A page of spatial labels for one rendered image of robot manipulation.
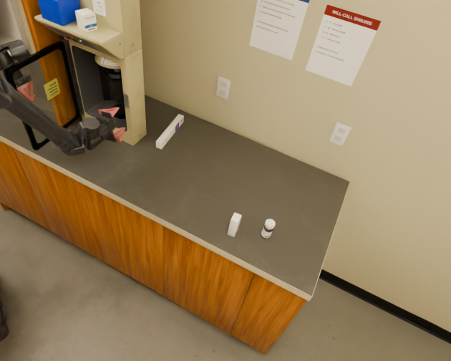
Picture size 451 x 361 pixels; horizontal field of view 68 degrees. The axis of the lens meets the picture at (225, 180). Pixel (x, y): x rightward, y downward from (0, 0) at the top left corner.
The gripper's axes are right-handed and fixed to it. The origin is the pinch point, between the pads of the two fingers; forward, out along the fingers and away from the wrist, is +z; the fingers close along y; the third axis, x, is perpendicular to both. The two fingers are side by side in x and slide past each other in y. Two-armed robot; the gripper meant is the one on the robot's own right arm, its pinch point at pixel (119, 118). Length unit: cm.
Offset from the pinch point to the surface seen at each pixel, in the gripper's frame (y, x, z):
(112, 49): 27.6, -2.5, 4.3
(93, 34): 33.0, 3.1, 2.9
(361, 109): -8, -90, 54
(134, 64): 16.8, -0.1, 16.4
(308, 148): -35, -69, 54
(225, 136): -32, -25, 45
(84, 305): -115, 35, -40
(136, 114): -7.8, 5.6, 15.3
